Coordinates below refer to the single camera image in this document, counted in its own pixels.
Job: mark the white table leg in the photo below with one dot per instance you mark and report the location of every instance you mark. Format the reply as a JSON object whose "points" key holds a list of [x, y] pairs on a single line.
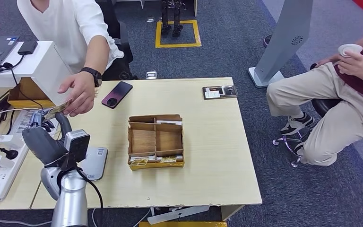
{"points": [[196, 7], [142, 3]]}

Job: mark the white desk riser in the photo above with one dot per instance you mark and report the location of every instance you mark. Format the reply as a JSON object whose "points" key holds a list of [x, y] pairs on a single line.
{"points": [[40, 69]]}

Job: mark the yellow panel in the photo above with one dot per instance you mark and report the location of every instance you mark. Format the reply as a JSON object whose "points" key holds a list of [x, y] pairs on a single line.
{"points": [[181, 225]]}

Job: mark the yellow floor tape square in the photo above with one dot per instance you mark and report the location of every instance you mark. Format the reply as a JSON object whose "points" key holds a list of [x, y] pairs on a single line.
{"points": [[178, 45]]}

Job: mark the silver floor socket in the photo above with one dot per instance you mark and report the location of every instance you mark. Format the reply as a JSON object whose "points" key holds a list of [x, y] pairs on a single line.
{"points": [[151, 75], [150, 19]]}

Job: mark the black wristwatch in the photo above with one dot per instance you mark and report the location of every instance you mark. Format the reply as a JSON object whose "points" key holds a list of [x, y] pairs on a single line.
{"points": [[95, 75]]}

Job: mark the person's right hand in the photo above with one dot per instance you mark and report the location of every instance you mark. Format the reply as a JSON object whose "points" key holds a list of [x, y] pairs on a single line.
{"points": [[327, 60]]}

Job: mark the black power plug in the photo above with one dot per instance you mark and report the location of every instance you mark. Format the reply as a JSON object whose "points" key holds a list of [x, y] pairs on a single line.
{"points": [[11, 153]]}

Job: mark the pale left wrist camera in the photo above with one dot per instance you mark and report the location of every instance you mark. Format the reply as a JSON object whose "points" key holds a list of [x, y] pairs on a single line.
{"points": [[76, 145]]}

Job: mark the black card tray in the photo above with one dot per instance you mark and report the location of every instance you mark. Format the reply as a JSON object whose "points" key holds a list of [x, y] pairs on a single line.
{"points": [[220, 92]]}

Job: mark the black power adapter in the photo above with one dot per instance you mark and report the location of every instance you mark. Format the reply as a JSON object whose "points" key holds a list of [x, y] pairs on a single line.
{"points": [[1, 100]]}

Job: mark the grey card reader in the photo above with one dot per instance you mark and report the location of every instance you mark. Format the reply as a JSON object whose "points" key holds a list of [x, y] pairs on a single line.
{"points": [[98, 159]]}

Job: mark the person's left hand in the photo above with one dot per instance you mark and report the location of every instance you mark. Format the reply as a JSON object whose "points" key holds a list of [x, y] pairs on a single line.
{"points": [[81, 91], [355, 64]]}

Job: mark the black usb hub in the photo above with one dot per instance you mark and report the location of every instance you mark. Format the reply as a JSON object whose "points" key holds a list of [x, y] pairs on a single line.
{"points": [[27, 47]]}

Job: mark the yellow patterned card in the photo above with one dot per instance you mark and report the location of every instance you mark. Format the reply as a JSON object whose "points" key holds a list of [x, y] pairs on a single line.
{"points": [[139, 162], [56, 111], [168, 159]]}

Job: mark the printed paper sheet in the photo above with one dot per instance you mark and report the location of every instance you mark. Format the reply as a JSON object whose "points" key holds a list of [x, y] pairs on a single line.
{"points": [[21, 122]]}

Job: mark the black round object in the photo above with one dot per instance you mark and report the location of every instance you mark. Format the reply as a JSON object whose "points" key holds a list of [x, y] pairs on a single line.
{"points": [[313, 66]]}

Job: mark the purple smartphone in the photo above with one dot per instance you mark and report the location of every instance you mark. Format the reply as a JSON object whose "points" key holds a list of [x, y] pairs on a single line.
{"points": [[118, 94]]}

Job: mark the black wheeled stool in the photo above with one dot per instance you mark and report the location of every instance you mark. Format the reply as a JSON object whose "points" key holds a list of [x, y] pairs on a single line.
{"points": [[324, 106]]}

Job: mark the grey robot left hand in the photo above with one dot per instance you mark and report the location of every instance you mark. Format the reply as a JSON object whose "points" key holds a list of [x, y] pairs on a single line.
{"points": [[43, 144]]}

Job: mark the black humanoid robot legs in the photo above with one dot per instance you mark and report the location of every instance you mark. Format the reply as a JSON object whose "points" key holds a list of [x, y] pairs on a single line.
{"points": [[165, 18]]}

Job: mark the white metal bracket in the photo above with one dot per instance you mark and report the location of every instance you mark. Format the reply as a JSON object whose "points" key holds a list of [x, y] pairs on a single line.
{"points": [[175, 215]]}

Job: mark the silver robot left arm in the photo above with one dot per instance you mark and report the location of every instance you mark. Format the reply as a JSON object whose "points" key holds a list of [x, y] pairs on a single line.
{"points": [[72, 203]]}

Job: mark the person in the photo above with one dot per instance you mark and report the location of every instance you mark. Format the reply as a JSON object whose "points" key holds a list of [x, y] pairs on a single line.
{"points": [[341, 125], [59, 25]]}

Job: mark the small dark object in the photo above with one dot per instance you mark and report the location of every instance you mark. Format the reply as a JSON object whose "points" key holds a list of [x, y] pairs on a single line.
{"points": [[267, 41]]}

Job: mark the black office chair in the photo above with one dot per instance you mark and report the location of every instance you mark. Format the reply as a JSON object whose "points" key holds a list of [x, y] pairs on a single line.
{"points": [[119, 34]]}

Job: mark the wooden desk leg panel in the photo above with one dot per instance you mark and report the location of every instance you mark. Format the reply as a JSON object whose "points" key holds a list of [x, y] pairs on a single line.
{"points": [[228, 213]]}

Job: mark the grey kiosk stand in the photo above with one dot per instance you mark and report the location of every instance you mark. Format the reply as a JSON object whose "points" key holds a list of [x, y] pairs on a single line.
{"points": [[281, 47]]}

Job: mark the white label card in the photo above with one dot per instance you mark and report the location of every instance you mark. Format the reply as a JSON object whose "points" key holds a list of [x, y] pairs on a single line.
{"points": [[212, 95]]}

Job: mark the wooden divided card box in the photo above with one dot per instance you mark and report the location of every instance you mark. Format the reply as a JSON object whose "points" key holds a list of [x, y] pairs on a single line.
{"points": [[144, 141]]}

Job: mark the person's left forearm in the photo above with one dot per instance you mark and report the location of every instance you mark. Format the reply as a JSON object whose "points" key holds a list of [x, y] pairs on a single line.
{"points": [[97, 53]]}

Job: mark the white power strip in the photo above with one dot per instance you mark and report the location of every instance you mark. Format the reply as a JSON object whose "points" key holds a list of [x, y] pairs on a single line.
{"points": [[3, 180]]}

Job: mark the yellow cardboard box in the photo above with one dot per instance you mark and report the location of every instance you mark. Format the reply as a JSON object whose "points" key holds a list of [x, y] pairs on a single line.
{"points": [[28, 103]]}

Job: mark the white handheld controller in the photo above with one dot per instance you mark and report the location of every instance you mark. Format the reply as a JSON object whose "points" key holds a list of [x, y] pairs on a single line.
{"points": [[350, 48]]}

